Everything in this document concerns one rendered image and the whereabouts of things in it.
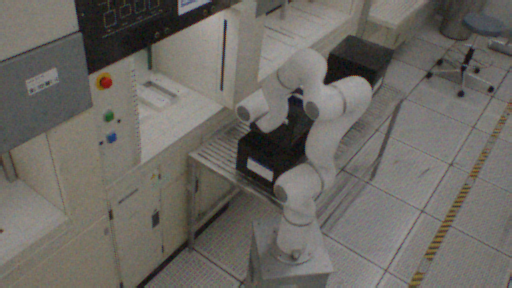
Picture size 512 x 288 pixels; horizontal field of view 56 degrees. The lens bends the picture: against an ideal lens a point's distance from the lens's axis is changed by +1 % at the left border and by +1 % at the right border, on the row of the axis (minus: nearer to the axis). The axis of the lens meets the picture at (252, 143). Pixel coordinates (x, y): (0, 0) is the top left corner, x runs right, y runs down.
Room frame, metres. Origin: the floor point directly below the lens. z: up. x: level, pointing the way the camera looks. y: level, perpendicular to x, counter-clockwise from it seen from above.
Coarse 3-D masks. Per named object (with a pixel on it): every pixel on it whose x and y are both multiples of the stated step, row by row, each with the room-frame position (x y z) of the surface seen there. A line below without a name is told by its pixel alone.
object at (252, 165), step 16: (240, 144) 1.58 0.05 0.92; (256, 144) 1.73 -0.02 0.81; (272, 144) 1.79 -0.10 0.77; (304, 144) 1.72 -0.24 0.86; (240, 160) 1.58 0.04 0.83; (256, 160) 1.53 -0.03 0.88; (272, 160) 1.49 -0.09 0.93; (288, 160) 1.69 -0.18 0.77; (304, 160) 1.57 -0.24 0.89; (256, 176) 1.53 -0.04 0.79; (272, 176) 1.48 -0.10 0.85
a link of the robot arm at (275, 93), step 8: (272, 80) 1.32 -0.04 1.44; (264, 88) 1.34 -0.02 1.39; (272, 88) 1.31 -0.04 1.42; (280, 88) 1.29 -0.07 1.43; (288, 88) 1.28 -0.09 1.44; (296, 88) 1.29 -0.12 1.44; (264, 96) 1.34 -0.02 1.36; (272, 96) 1.32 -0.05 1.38; (280, 96) 1.31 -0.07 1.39; (272, 104) 1.32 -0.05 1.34; (280, 104) 1.34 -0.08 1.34; (272, 112) 1.32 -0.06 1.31; (280, 112) 1.33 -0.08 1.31; (264, 120) 1.37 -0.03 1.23; (272, 120) 1.32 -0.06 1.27; (280, 120) 1.34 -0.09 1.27; (264, 128) 1.36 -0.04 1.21; (272, 128) 1.34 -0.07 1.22
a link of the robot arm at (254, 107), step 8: (248, 96) 1.44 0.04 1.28; (256, 96) 1.43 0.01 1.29; (240, 104) 1.38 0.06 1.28; (248, 104) 1.38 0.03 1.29; (256, 104) 1.39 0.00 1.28; (264, 104) 1.42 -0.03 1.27; (240, 112) 1.38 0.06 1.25; (248, 112) 1.36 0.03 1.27; (256, 112) 1.37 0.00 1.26; (264, 112) 1.39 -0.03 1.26; (248, 120) 1.36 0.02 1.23; (256, 120) 1.38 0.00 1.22
